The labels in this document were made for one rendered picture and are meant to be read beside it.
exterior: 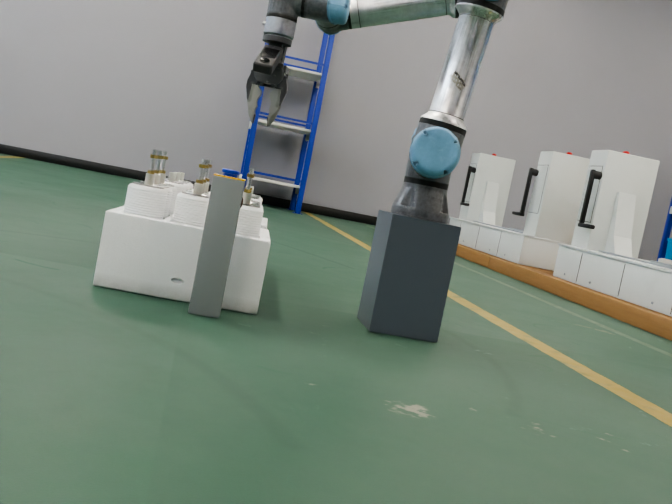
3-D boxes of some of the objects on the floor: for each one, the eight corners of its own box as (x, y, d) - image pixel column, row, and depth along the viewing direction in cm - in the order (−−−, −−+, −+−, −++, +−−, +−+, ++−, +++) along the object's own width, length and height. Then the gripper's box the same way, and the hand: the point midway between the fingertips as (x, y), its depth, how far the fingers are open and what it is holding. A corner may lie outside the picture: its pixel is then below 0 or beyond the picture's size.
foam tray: (256, 291, 236) (268, 229, 235) (256, 315, 198) (270, 241, 196) (119, 266, 232) (131, 203, 231) (92, 285, 194) (105, 210, 192)
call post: (220, 313, 191) (246, 180, 188) (219, 318, 184) (245, 181, 182) (190, 307, 190) (215, 174, 188) (187, 313, 183) (213, 175, 181)
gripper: (302, 46, 205) (285, 131, 207) (259, 37, 206) (243, 122, 208) (298, 39, 197) (281, 128, 199) (253, 31, 197) (236, 119, 199)
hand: (260, 118), depth 200 cm, fingers open, 3 cm apart
